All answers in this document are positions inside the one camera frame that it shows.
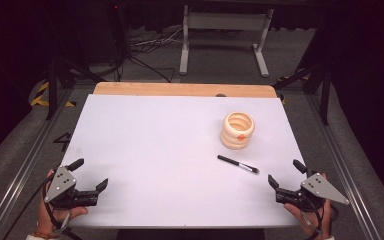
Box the cream ringed brush holder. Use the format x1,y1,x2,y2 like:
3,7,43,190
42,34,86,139
220,111,256,150

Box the yellow and black floor tape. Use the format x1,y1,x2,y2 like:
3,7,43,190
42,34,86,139
29,81,78,108

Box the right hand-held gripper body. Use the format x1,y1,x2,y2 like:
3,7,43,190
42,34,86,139
274,172,350,212

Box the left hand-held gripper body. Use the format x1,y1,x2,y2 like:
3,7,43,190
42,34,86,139
44,165,100,211

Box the person's left hand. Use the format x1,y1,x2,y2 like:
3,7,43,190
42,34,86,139
36,169,90,237

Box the person's right hand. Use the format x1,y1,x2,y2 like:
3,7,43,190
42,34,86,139
283,172,334,238

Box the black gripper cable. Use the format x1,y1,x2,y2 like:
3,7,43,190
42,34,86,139
41,179,83,240
300,195,340,240

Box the black tower with red light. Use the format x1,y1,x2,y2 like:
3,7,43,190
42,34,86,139
107,0,130,65

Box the aluminium rail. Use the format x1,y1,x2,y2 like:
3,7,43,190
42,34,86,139
304,94,381,240
0,88,78,240

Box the white board sheet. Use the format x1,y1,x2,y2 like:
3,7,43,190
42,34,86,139
60,93,306,230

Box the bundle of floor cables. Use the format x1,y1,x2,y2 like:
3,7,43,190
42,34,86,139
126,25,185,83

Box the black tripod stand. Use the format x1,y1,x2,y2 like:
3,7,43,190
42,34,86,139
273,63,334,126
44,54,108,121

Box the black makeup brush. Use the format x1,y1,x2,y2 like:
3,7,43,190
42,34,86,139
217,154,260,175

